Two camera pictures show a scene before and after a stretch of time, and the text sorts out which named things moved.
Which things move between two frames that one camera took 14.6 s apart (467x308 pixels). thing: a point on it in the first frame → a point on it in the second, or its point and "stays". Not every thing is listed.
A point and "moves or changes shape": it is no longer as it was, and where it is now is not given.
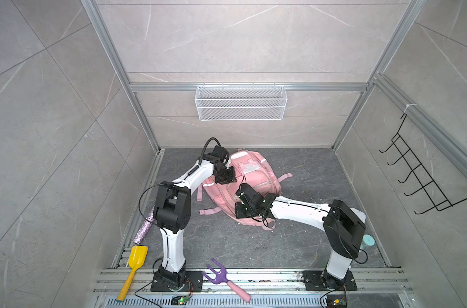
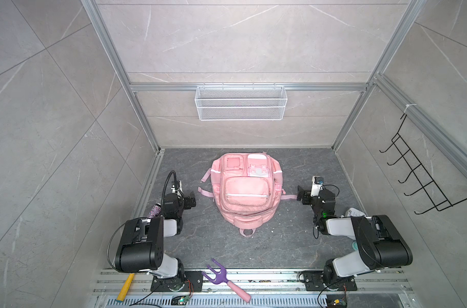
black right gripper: (238, 212) → (308, 195)
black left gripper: (231, 178) → (186, 201)
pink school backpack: (250, 167) moves or changes shape
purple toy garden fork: (221, 278) stays
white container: (360, 214) stays
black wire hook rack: (441, 201) stays
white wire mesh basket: (240, 103) stays
